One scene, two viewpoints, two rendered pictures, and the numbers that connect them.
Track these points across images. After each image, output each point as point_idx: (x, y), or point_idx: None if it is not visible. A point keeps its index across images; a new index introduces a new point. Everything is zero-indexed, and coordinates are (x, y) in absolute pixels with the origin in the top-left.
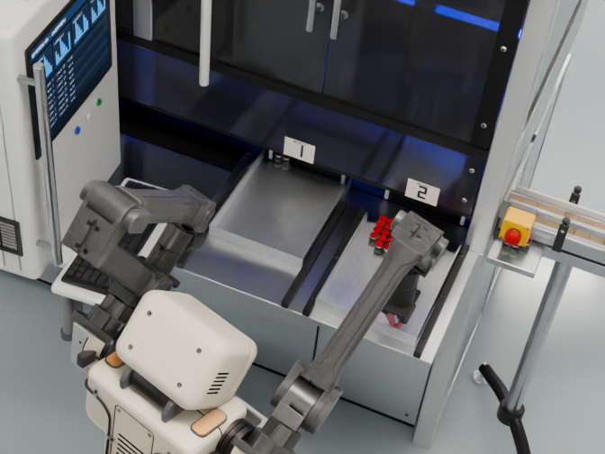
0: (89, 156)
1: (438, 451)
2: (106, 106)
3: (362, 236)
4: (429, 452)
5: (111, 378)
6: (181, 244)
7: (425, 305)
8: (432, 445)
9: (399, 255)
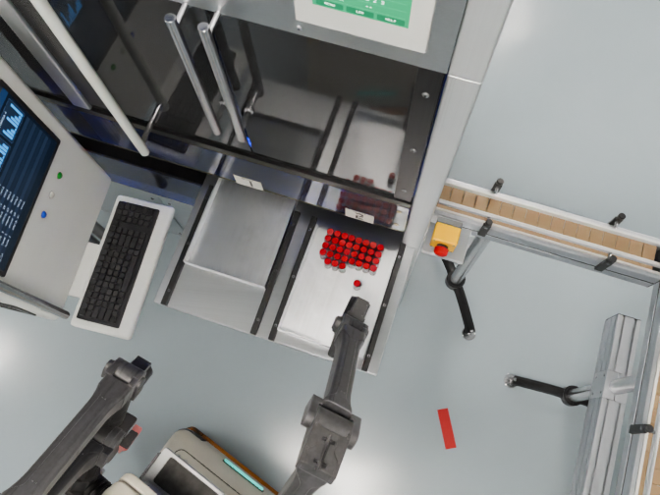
0: (71, 212)
1: (405, 308)
2: (72, 168)
3: (314, 245)
4: (398, 310)
5: None
6: (123, 408)
7: (370, 314)
8: (400, 304)
9: (306, 481)
